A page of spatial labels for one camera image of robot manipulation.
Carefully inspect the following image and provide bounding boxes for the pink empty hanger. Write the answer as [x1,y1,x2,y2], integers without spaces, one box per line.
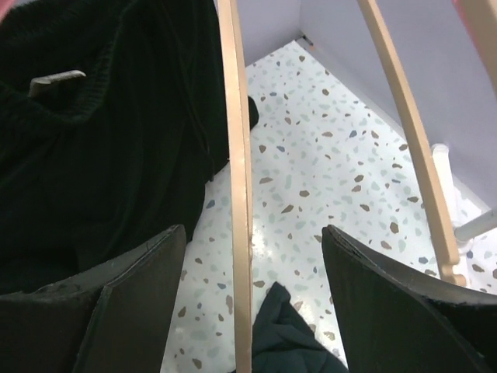
[453,0,497,93]

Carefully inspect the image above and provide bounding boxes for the dark navy shorts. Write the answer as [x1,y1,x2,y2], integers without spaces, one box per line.
[252,282,348,373]

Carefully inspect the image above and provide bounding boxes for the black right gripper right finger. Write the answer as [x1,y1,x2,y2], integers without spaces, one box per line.
[321,225,496,373]

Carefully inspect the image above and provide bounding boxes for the black pants on hanger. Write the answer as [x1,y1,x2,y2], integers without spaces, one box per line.
[0,0,260,296]

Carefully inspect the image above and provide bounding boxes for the beige hanger rear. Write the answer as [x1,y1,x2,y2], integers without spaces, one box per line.
[358,0,467,287]

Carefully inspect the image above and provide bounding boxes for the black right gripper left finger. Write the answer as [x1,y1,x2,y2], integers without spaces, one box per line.
[1,225,186,372]

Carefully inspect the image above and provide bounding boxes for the white metal clothes rack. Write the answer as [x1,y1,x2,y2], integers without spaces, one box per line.
[432,144,496,256]

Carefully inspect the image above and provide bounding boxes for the beige hanger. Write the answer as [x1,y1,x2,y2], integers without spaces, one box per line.
[358,0,467,287]
[217,0,253,372]

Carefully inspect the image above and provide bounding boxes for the beige hanger front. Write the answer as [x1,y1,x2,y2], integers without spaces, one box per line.
[217,0,253,372]

